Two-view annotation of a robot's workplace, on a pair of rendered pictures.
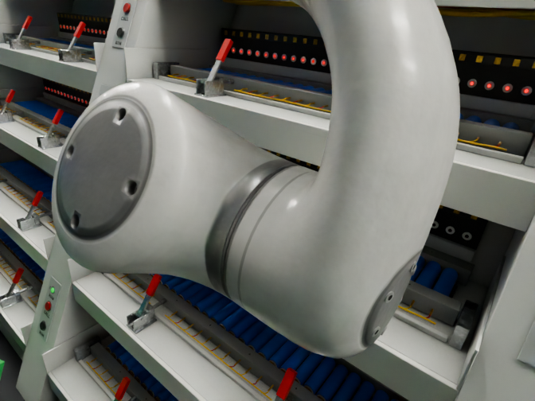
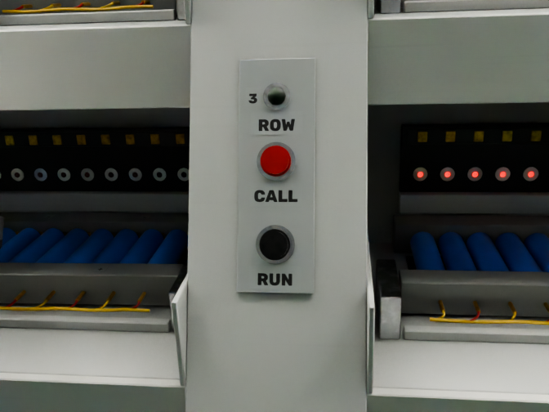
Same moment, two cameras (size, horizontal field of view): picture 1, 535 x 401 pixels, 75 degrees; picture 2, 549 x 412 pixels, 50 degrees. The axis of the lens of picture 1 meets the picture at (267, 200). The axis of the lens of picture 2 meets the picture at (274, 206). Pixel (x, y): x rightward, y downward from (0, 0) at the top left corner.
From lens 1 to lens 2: 0.14 m
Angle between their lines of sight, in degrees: 27
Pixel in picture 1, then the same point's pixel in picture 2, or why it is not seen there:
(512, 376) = (240, 322)
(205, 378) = not seen: outside the picture
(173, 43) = not seen: outside the picture
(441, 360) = (160, 356)
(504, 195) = (148, 59)
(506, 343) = (218, 276)
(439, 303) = (149, 277)
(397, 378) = not seen: outside the picture
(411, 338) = (113, 347)
